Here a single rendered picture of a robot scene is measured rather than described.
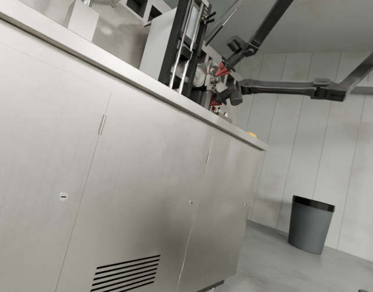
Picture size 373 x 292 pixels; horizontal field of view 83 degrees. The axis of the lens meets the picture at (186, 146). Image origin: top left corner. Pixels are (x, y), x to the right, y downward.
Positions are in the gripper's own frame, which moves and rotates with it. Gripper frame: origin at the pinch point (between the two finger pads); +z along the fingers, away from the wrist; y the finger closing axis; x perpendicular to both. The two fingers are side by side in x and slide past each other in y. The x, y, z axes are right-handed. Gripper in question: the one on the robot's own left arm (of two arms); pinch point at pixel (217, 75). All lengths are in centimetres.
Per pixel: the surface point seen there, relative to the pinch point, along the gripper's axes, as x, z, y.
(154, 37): 19.6, 11.2, -34.7
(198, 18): 3.2, -13.0, -32.3
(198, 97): -10.0, 14.2, -6.8
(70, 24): -5, 19, -75
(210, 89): -10.3, 6.1, -5.4
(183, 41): -8.3, -3.3, -37.6
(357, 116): 30, -78, 290
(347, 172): -34, -21, 291
